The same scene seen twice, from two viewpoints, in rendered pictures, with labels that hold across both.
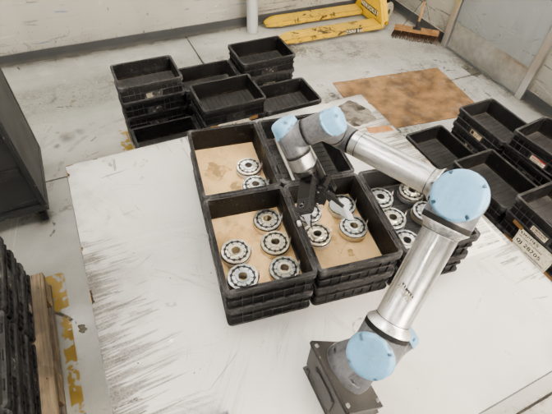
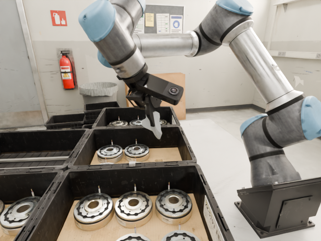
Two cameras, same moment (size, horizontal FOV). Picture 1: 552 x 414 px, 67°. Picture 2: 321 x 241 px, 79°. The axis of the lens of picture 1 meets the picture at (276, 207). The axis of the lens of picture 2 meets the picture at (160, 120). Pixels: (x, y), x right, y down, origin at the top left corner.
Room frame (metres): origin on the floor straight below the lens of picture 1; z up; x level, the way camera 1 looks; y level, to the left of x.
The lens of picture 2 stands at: (0.70, 0.38, 1.27)
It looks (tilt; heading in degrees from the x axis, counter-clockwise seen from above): 21 degrees down; 284
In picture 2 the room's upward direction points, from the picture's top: straight up
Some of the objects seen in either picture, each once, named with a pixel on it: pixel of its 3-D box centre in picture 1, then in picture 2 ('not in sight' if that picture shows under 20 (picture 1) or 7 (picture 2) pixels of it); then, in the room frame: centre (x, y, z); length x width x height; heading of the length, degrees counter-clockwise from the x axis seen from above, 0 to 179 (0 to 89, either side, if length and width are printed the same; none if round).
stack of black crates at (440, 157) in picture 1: (437, 161); not in sight; (2.06, -1.03, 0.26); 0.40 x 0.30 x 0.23; 28
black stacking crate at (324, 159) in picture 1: (301, 156); (27, 161); (1.32, -0.10, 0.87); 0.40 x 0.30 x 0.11; 19
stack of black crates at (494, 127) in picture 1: (486, 140); (69, 131); (2.24, -1.38, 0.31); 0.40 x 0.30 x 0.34; 28
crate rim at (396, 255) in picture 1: (339, 219); (135, 145); (0.95, -0.23, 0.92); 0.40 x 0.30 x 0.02; 19
